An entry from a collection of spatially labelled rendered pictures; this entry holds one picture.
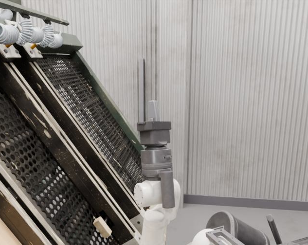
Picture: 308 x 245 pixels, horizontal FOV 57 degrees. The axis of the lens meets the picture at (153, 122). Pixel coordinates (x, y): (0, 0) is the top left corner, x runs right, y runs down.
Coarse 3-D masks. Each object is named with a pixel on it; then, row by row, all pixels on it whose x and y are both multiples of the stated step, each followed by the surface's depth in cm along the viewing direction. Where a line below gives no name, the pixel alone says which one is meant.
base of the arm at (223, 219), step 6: (222, 210) 73; (216, 216) 74; (222, 216) 72; (228, 216) 70; (234, 216) 71; (210, 222) 74; (216, 222) 72; (222, 222) 71; (228, 222) 69; (234, 222) 69; (210, 228) 73; (216, 228) 71; (228, 228) 68; (234, 228) 68; (234, 234) 67; (264, 234) 75
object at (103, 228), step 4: (100, 216) 113; (96, 220) 112; (100, 220) 111; (96, 224) 111; (100, 224) 111; (104, 224) 112; (100, 228) 111; (104, 228) 111; (108, 228) 113; (100, 232) 112; (104, 232) 111; (108, 232) 111; (104, 236) 112; (108, 236) 112
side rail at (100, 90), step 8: (72, 56) 202; (80, 56) 204; (80, 64) 203; (88, 72) 203; (88, 80) 205; (96, 80) 206; (96, 88) 206; (104, 88) 211; (104, 96) 206; (112, 104) 207; (112, 112) 208; (120, 112) 212; (120, 120) 209; (128, 128) 210; (128, 136) 211; (136, 136) 214; (136, 144) 212
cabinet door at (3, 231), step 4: (0, 220) 74; (0, 224) 73; (4, 224) 74; (0, 228) 73; (4, 228) 74; (8, 228) 75; (0, 232) 72; (4, 232) 73; (8, 232) 74; (0, 236) 71; (4, 236) 72; (8, 236) 73; (12, 236) 74; (0, 240) 71; (4, 240) 72; (8, 240) 73; (12, 240) 74; (16, 240) 75; (0, 244) 70; (4, 244) 71; (8, 244) 72; (12, 244) 73; (16, 244) 74; (20, 244) 75
